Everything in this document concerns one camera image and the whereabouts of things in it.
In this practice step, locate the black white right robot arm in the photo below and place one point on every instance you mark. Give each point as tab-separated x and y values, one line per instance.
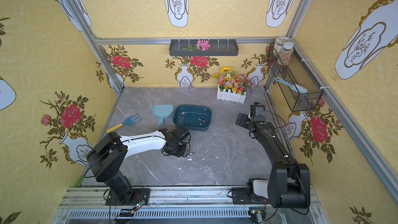
288	185

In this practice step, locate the light blue dustpan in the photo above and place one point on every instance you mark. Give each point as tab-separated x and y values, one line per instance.
162	112

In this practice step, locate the glass jar white lid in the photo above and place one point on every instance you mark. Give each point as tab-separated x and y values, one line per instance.
279	42

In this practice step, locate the black wire mesh basket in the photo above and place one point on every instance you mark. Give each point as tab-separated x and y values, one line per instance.
296	72

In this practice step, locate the spice jar white lid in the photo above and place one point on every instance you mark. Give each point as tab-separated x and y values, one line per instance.
286	53

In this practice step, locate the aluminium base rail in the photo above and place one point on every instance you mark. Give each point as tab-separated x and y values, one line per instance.
186	202

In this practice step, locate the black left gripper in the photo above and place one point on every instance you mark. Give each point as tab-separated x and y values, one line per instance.
179	143

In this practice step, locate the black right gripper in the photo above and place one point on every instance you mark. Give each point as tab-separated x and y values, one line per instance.
244	121

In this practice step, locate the white fence flower box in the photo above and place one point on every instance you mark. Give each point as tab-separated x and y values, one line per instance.
232	86

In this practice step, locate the blue rake yellow handle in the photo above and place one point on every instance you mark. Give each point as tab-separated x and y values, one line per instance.
129	121

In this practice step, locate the teal plastic storage box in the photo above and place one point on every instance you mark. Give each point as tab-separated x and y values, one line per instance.
193	117

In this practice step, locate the pink flower on shelf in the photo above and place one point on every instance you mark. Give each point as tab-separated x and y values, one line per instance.
203	44

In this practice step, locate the dark wall shelf tray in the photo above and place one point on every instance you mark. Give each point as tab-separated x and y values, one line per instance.
191	47

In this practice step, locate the light blue brush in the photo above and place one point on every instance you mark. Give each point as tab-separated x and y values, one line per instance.
295	87

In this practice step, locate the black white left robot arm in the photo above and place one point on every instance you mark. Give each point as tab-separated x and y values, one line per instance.
106	158

